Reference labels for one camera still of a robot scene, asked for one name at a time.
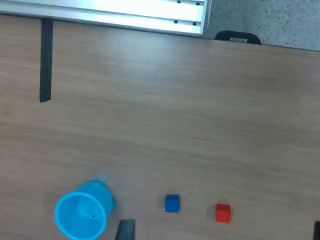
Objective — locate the black rounded object with label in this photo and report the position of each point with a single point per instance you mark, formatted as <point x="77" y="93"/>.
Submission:
<point x="237" y="37"/>

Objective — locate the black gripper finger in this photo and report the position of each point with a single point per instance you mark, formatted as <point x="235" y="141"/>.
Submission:
<point x="317" y="231"/>
<point x="126" y="231"/>

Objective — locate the red cube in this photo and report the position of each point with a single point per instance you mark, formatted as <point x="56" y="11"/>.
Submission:
<point x="223" y="213"/>

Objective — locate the blue cube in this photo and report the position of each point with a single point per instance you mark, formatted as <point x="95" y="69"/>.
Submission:
<point x="172" y="203"/>

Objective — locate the aluminium robot mounting table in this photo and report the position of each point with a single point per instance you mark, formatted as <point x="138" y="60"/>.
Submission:
<point x="125" y="12"/>

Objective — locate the black tape strip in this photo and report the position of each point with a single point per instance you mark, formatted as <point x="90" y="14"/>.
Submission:
<point x="46" y="62"/>

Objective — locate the blue plastic cup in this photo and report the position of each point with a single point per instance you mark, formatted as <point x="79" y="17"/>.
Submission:
<point x="82" y="215"/>

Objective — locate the small grey tape piece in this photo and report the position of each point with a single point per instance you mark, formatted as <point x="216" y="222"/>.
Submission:
<point x="98" y="178"/>

